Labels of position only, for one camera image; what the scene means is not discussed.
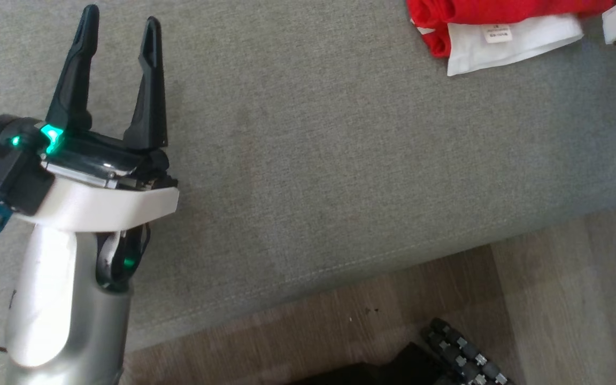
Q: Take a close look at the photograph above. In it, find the red white basketball jersey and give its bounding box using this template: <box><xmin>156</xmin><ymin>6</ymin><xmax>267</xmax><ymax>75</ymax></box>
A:
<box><xmin>405</xmin><ymin>0</ymin><xmax>616</xmax><ymax>76</ymax></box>

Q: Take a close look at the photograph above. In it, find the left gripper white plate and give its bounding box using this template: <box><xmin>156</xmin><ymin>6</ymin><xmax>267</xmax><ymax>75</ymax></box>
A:
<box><xmin>17</xmin><ymin>4</ymin><xmax>180</xmax><ymax>232</ymax></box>

